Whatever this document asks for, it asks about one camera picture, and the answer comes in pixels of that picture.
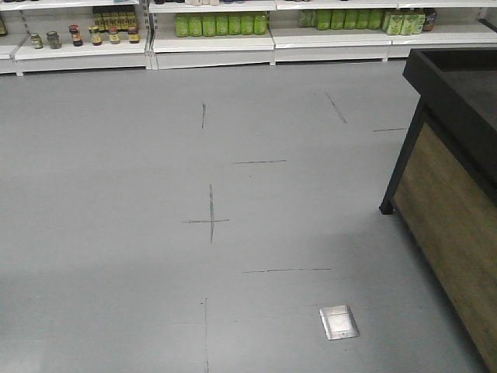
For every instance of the white store shelf unit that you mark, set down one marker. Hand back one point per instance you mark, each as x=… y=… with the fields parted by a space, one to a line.
x=79 y=35

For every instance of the black wooden produce stand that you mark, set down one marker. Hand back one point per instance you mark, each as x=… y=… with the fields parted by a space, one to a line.
x=443 y=186

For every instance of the metal floor outlet cover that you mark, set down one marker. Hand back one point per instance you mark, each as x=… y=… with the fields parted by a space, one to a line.
x=338 y=322

